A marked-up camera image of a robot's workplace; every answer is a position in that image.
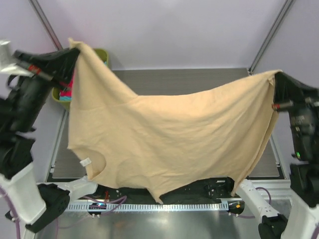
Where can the aluminium frame rail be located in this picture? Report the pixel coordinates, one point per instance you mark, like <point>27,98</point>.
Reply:
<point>275,189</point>

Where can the beige t shirt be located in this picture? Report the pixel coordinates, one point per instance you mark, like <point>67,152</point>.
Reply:
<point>161,143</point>

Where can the olive green plastic bin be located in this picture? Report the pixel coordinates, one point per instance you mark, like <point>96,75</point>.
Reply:
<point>103,55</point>

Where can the right aluminium corner post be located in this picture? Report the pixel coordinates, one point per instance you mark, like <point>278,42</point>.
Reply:
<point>284,10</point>

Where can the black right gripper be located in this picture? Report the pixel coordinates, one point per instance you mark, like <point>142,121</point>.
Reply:
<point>286,89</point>

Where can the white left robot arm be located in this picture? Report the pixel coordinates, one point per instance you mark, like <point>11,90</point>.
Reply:
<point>35,205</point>

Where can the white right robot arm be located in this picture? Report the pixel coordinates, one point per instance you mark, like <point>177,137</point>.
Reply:
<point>298,216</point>

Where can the left aluminium corner post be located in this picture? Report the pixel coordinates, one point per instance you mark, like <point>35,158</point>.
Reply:
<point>45,23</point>

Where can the white slotted cable duct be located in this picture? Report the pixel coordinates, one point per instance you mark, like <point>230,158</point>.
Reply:
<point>94,207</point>

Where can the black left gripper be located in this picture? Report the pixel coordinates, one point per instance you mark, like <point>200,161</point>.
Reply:
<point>64,61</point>

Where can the aluminium corner post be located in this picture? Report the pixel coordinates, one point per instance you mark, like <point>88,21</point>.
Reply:
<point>45,23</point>
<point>284,10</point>

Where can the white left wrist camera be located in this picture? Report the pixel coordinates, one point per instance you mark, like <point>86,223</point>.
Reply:
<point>8,64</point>

